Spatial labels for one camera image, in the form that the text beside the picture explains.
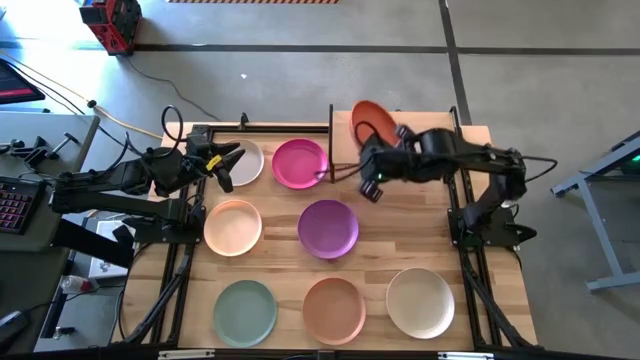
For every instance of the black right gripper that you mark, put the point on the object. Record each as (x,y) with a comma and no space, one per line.
(392,160)

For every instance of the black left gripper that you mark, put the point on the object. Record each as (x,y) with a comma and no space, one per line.
(202,161)

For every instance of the light grey plate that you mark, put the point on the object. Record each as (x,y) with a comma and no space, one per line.
(252,167)

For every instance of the red-brown plate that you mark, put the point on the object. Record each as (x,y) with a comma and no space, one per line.
(372,115)

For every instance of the pale peach plate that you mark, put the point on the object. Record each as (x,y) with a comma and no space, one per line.
(232,228)

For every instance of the magenta plate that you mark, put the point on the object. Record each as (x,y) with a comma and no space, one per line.
(299,164)

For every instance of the purple plate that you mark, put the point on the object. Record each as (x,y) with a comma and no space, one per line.
(327,229)

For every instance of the cream white plate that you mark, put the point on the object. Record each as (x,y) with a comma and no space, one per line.
(420,303)

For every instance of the sage green plate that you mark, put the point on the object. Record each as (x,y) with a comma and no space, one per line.
(245,313)

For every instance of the orange plate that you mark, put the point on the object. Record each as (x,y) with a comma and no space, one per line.
(334,311)

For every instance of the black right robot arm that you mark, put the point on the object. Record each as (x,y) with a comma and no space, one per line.
(480,155)

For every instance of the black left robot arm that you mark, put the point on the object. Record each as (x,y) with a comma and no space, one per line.
(100,192)

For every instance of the wooden shelf with black legs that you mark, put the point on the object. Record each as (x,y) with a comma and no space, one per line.
(342,145)

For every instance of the white box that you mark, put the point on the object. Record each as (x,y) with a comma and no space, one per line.
(107,250)

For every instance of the red and black tool case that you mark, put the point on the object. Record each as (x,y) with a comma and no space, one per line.
(112,25)

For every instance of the black desk clamp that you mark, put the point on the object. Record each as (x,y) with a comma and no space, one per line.
(35,150)

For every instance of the clear water bottle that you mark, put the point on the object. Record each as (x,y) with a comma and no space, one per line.
(77,285)

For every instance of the black keyboard with red keys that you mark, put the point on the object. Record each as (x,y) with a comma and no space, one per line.
(17,205)

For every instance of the grey desk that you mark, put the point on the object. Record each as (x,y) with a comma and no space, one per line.
(30,265)

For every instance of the dark computer monitor with red line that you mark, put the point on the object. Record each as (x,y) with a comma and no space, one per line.
(15,82)

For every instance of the black aluminium rig frame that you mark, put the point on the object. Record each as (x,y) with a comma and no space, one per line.
(172,300)

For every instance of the silver metal bracket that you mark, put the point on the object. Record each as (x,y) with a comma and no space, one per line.
(465,356)
(186,355)

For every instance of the grey-blue metal table frame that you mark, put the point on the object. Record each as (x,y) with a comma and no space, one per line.
(597,220)

